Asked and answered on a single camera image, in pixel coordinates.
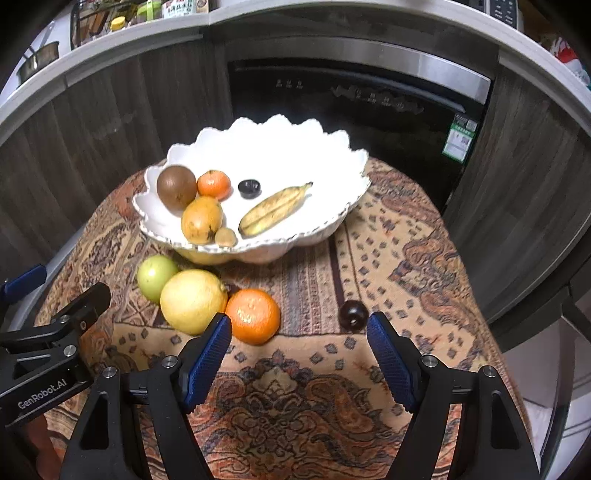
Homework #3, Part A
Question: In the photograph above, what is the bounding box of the dark soy sauce jug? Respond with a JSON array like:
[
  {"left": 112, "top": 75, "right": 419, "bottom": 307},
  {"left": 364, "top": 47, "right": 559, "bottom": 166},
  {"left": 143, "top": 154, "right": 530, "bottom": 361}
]
[{"left": 163, "top": 0, "right": 197, "bottom": 19}]

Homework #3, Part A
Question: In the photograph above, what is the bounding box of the yellow lemon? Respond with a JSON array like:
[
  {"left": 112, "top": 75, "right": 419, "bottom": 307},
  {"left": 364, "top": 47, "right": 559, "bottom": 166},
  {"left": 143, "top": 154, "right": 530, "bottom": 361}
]
[{"left": 160, "top": 269, "right": 229, "bottom": 335}]

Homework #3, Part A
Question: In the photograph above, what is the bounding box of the green apple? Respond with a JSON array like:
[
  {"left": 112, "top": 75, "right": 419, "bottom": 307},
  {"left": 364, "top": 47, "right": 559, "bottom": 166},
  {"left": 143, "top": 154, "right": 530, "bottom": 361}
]
[{"left": 137, "top": 255, "right": 180, "bottom": 304}]

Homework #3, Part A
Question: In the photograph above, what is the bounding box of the yellow mango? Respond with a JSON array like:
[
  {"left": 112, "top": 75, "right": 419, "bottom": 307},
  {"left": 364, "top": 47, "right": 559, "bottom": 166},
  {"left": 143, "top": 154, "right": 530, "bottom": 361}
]
[{"left": 180, "top": 196, "right": 224, "bottom": 244}]

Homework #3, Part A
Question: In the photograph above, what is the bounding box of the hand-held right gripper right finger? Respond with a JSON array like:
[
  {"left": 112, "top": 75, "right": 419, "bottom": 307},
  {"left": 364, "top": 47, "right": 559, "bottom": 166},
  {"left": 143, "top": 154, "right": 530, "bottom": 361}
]
[{"left": 366, "top": 311, "right": 541, "bottom": 480}]

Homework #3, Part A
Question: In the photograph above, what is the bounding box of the steel pot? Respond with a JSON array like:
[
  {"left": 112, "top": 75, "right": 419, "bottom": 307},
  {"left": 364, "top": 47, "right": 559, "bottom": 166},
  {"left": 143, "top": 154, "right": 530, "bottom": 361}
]
[{"left": 16, "top": 23, "right": 61, "bottom": 86}]

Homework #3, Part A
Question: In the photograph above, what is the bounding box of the orange tangerine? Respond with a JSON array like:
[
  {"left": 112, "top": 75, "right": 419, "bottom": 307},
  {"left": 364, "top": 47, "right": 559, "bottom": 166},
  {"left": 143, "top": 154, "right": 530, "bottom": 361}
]
[
  {"left": 197, "top": 169, "right": 232, "bottom": 200},
  {"left": 225, "top": 288, "right": 281, "bottom": 345}
]

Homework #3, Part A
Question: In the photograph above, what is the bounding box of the yellow green oil bottle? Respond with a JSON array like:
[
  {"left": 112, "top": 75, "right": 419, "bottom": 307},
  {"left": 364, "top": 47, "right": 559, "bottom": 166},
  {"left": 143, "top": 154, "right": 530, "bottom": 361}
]
[{"left": 136, "top": 0, "right": 163, "bottom": 24}]

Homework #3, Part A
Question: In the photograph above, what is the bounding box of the black microwave oven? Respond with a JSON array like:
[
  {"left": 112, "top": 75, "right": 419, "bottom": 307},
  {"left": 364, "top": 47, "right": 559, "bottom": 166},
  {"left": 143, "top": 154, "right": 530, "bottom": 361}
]
[{"left": 462, "top": 0, "right": 525, "bottom": 31}]

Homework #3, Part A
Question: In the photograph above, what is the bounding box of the green white sticker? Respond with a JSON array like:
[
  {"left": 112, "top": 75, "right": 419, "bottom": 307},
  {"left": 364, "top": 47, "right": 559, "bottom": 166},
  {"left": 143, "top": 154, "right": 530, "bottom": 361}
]
[{"left": 442, "top": 115, "right": 480, "bottom": 162}]

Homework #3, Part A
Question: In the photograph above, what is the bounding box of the black dishwasher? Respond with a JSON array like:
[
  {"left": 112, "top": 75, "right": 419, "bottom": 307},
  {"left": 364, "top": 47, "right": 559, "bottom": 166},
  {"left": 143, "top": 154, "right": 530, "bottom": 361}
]
[{"left": 226, "top": 34, "right": 492, "bottom": 217}]

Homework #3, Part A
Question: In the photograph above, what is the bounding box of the patterned tablecloth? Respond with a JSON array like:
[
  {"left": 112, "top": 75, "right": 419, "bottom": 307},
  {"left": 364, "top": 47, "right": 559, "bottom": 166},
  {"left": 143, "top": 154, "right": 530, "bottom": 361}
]
[{"left": 34, "top": 157, "right": 541, "bottom": 480}]

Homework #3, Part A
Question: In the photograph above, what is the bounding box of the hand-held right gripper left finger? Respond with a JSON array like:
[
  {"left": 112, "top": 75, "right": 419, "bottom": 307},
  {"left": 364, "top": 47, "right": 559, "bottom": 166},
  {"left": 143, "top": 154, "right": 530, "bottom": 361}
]
[{"left": 60, "top": 312, "right": 232, "bottom": 480}]

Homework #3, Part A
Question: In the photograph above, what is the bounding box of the brown kiwi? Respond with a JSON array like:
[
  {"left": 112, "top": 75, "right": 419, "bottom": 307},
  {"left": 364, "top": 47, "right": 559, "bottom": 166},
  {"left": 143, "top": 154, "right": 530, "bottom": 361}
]
[{"left": 156, "top": 165, "right": 198, "bottom": 214}]

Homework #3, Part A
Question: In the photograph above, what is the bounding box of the red snack bag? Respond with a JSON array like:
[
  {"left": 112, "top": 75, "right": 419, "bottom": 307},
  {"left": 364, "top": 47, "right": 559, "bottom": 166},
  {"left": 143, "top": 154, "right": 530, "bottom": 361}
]
[{"left": 551, "top": 37, "right": 583, "bottom": 63}]

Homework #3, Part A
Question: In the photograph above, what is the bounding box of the white scalloped bowl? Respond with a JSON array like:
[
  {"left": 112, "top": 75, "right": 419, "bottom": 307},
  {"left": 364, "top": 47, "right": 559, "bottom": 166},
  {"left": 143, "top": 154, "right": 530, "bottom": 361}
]
[{"left": 132, "top": 115, "right": 373, "bottom": 265}]

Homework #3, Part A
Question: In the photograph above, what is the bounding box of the dark wood kitchen cabinet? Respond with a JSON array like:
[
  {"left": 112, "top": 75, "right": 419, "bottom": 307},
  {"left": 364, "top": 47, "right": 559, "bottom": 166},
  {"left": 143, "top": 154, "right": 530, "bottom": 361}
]
[{"left": 0, "top": 14, "right": 591, "bottom": 324}]

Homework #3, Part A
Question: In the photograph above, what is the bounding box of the steel refrigerator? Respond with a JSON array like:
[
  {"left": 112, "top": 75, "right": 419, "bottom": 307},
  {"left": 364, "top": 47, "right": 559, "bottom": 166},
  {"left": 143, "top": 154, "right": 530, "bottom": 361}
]
[{"left": 485, "top": 277, "right": 591, "bottom": 480}]

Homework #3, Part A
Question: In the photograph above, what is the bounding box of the yellow banana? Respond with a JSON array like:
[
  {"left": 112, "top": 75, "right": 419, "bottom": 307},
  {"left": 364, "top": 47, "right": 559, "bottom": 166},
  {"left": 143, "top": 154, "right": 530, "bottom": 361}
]
[{"left": 238, "top": 182, "right": 314, "bottom": 239}]

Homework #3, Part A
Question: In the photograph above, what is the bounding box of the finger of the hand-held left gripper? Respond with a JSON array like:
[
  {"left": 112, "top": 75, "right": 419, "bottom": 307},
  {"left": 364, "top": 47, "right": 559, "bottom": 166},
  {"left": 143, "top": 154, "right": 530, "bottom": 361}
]
[
  {"left": 0, "top": 264, "right": 47, "bottom": 303},
  {"left": 0, "top": 282, "right": 112, "bottom": 358}
]

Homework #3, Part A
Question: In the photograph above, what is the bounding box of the black wire spice rack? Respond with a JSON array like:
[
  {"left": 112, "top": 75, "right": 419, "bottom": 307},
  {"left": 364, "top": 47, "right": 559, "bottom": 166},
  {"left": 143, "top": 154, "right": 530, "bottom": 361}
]
[{"left": 69, "top": 0, "right": 139, "bottom": 47}]

